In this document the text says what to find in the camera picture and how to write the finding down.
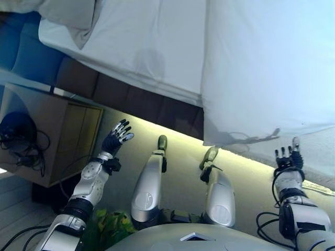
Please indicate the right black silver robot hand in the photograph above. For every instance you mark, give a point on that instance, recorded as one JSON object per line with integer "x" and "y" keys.
{"x": 290, "y": 160}

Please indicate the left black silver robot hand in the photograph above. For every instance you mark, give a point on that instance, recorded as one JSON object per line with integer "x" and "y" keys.
{"x": 112, "y": 143}

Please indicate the white duvet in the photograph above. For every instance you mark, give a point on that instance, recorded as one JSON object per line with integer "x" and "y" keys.
{"x": 261, "y": 65}

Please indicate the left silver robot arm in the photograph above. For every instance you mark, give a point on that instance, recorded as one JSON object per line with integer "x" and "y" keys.
{"x": 89, "y": 183}

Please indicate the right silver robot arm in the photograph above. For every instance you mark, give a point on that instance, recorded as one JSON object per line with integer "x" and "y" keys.
{"x": 306, "y": 217}

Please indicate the grey streaked floor rug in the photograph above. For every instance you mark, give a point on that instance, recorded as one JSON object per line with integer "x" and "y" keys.
{"x": 318, "y": 188}

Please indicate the wooden nightstand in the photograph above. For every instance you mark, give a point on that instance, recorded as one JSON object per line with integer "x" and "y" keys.
{"x": 60, "y": 136}

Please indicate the left silver robot leg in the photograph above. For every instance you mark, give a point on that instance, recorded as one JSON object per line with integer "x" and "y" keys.
{"x": 147, "y": 188}

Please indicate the silver robot leg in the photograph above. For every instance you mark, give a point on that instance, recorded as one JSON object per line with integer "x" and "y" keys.
{"x": 221, "y": 201}
{"x": 147, "y": 188}

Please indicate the right silver robot leg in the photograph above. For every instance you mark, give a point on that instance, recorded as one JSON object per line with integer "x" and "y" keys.
{"x": 221, "y": 201}

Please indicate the green leafy plant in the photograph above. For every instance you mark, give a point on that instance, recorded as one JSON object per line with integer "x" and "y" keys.
{"x": 115, "y": 227}

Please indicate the silver robot torso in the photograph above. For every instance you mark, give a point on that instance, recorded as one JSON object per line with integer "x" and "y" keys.
{"x": 162, "y": 238}

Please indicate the white sheeted mattress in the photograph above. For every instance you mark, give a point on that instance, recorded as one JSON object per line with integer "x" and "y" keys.
{"x": 146, "y": 39}

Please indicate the large beige pillow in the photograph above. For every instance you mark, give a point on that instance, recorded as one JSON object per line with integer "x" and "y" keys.
{"x": 76, "y": 18}

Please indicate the padded tufted headboard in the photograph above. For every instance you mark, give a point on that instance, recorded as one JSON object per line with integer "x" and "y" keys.
{"x": 23, "y": 41}

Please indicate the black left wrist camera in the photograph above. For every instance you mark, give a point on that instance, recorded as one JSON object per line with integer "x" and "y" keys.
{"x": 113, "y": 165}

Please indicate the brown padded bed frame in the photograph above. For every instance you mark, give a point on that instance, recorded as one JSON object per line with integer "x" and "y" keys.
{"x": 131, "y": 102}

